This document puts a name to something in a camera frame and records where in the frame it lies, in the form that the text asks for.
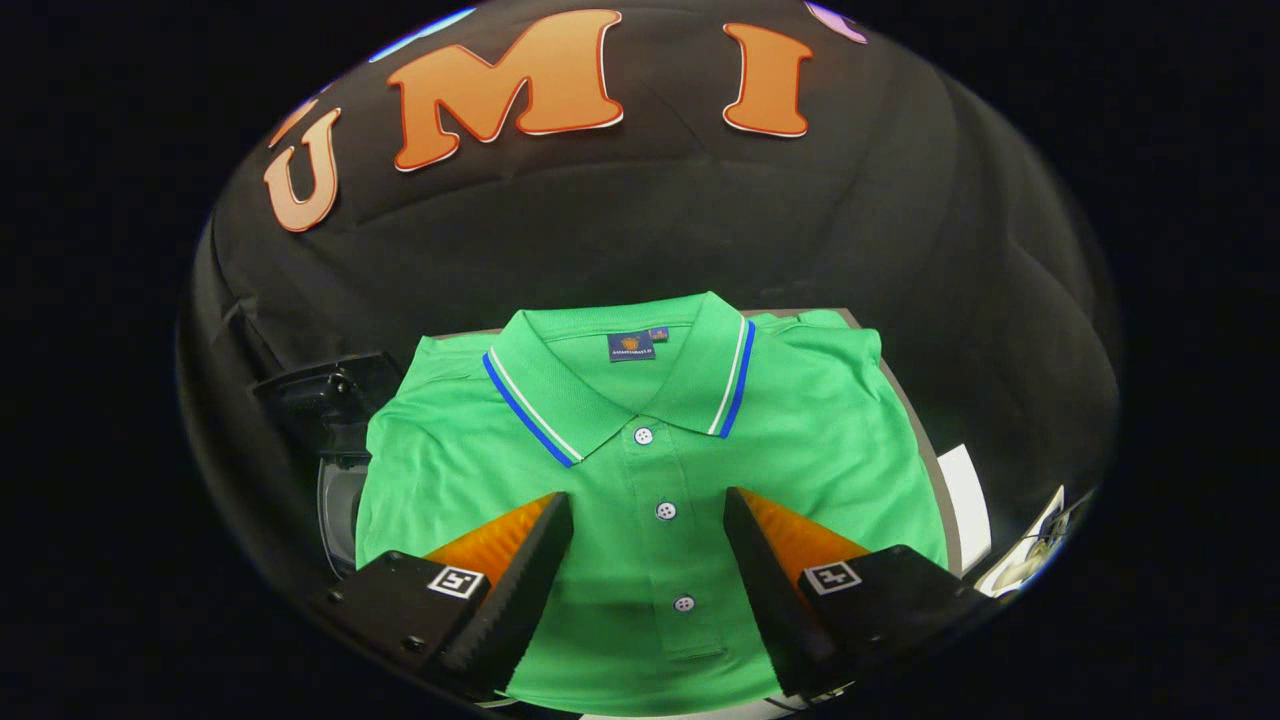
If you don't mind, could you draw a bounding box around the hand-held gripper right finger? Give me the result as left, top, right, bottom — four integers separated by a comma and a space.
722, 487, 1001, 699

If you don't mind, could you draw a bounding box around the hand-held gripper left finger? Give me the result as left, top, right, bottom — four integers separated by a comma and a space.
310, 490, 576, 701

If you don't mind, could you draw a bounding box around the green polo shirt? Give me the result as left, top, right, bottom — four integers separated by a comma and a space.
355, 290, 951, 717

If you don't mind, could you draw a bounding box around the dark washing machine lid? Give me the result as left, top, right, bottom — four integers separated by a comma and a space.
250, 350, 406, 471

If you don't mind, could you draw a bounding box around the white panel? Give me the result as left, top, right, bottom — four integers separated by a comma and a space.
937, 445, 993, 573

